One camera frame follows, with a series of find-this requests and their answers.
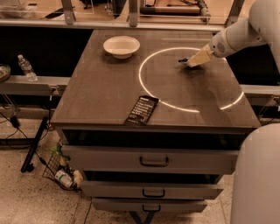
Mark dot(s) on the grey side shelf left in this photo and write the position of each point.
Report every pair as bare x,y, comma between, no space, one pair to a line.
44,86

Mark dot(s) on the middle grey drawer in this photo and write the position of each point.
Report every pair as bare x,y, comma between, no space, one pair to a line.
130,190

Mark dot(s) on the grey drawer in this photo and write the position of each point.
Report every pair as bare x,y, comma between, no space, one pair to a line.
150,205
130,190
115,159

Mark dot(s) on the clear plastic water bottle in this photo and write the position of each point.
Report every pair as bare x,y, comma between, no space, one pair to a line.
26,67

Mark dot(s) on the blue rxbar blueberry packet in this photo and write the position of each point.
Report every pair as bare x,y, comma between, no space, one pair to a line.
183,61

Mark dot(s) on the metal railing frame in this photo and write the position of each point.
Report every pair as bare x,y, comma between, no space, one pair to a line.
74,14

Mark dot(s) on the white paper bowl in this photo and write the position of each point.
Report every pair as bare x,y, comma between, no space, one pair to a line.
121,47

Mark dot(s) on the wire basket with items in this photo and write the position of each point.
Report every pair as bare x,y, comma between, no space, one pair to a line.
59,171

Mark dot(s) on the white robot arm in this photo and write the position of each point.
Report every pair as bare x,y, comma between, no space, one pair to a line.
256,191

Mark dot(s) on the bottom grey drawer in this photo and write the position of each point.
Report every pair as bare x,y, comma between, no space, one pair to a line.
150,205

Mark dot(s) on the black metal leg bar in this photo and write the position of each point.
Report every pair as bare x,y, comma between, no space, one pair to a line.
34,144

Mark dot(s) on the bowl on left shelf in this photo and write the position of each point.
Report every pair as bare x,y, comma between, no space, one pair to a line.
5,73

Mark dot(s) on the grey drawer cabinet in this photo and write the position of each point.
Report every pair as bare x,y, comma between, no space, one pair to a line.
198,109

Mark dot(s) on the top grey drawer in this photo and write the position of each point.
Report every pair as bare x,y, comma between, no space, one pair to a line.
115,159

